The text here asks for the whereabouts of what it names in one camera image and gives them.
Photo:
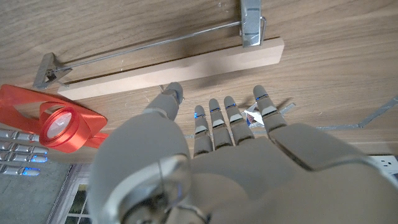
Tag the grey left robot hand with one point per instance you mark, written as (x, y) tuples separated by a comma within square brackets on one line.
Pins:
[(248, 180)]

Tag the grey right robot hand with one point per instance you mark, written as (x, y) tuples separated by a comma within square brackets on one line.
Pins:
[(18, 152)]

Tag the orange ribbon roll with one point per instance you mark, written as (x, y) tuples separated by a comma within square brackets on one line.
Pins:
[(84, 124)]

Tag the wooden hanger with metal clips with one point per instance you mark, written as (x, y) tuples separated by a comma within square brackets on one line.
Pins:
[(186, 68)]

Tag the printed window backdrop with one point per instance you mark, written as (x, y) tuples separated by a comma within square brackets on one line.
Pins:
[(77, 202)]

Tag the white power strip box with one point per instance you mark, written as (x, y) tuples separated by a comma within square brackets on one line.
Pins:
[(387, 165)]

